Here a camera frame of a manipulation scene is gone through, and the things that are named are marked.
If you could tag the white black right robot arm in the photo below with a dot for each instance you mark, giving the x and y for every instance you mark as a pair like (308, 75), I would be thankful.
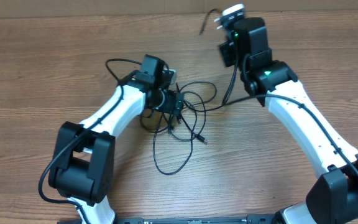
(334, 196)

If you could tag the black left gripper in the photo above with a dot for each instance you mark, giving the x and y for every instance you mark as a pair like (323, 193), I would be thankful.
(170, 106)

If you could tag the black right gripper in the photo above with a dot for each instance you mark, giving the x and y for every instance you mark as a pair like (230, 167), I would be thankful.
(229, 50)

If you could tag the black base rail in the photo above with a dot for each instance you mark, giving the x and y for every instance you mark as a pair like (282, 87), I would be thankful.
(249, 219)

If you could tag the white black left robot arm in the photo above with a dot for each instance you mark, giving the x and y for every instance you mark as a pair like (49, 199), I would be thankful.
(83, 159)

